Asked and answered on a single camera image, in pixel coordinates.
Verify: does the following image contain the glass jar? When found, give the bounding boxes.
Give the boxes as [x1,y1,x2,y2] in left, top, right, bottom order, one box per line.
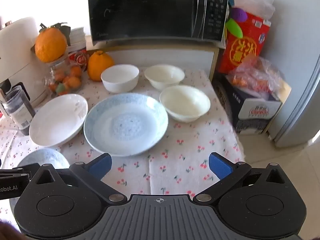
[45,54,84,98]

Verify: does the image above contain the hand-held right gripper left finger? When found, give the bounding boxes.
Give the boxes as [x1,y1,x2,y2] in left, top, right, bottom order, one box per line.
[30,153,128,204]

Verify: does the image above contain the cream bowl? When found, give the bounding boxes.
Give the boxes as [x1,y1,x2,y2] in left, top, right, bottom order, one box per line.
[144,64,185,91]
[159,85,211,123]

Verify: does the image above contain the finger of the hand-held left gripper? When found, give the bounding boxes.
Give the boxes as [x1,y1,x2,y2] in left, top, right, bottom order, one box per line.
[0,163,40,180]

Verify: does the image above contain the white refrigerator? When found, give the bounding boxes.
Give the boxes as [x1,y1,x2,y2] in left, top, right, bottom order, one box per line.
[269,52,320,148]

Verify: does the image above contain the white kitchen appliance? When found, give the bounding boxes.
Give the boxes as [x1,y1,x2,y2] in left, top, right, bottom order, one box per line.
[0,17,54,108]

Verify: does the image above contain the dark blue cardboard box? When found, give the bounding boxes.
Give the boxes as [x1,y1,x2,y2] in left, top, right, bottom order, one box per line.
[212,72,292,135]

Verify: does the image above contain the blue patterned plate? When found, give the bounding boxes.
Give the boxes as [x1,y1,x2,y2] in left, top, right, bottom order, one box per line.
[83,92,168,157]

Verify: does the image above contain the white plate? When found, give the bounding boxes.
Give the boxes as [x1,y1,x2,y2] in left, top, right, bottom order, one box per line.
[29,94,88,147]

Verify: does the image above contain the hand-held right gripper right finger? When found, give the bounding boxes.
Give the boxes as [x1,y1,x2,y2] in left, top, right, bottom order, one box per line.
[192,152,290,203]

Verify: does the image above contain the white wood-edged cabinet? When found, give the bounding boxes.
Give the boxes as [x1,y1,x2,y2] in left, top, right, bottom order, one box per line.
[95,40,220,80]

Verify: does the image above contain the white bowl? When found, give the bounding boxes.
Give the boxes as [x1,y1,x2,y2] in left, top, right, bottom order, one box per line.
[101,64,139,93]

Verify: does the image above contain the red gift bag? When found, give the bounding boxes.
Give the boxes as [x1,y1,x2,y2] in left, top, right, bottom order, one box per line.
[217,11,272,74]

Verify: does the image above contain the cherry print tablecloth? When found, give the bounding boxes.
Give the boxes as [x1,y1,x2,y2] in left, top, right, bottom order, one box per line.
[0,67,247,220]

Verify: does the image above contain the small blue patterned bowl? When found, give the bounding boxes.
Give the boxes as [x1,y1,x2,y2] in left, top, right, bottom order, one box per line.
[17,148,70,170]

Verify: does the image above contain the pile of small oranges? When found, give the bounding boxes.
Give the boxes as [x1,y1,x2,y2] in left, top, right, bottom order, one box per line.
[49,66,83,93]

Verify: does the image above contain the black microwave oven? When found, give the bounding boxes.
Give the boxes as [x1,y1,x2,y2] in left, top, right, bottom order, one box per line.
[87,0,230,47]

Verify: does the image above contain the large orange with leaves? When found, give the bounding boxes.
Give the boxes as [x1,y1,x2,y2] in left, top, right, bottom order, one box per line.
[34,23,71,63]

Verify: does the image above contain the red label can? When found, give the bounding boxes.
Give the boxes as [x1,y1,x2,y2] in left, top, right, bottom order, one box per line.
[69,50,88,67]

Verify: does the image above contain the plastic bag of oranges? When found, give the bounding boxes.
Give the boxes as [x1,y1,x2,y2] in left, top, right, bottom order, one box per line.
[226,56,285,99]

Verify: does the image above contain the clear measuring cup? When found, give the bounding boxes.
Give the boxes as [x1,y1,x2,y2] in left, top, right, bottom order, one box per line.
[4,85,36,136]

